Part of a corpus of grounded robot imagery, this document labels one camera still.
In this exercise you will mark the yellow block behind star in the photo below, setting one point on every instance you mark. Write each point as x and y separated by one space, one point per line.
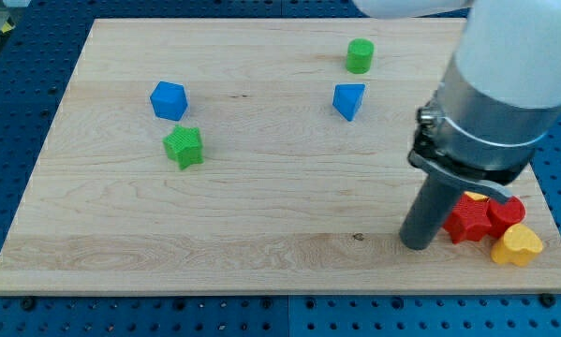
476 196

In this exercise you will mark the yellow heart block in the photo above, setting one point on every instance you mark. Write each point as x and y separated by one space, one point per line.
519 245

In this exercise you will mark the wooden board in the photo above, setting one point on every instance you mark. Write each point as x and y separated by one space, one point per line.
291 198

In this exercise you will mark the blue triangular prism block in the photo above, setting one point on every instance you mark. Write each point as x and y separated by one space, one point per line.
347 99

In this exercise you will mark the red star block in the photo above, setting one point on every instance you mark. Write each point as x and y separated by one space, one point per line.
468 220

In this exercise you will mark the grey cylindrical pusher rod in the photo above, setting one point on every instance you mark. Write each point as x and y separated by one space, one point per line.
430 209

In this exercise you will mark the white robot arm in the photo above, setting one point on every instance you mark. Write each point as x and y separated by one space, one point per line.
500 94

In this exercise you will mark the green cylinder block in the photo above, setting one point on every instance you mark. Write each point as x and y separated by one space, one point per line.
360 53

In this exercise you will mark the red cylinder block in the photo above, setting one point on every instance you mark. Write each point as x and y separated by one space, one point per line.
503 216

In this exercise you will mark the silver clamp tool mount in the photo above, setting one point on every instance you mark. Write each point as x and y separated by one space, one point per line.
467 140

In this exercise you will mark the blue cube block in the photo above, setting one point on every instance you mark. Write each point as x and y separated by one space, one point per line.
169 101

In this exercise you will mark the green star block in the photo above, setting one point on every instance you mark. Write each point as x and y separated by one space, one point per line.
184 146

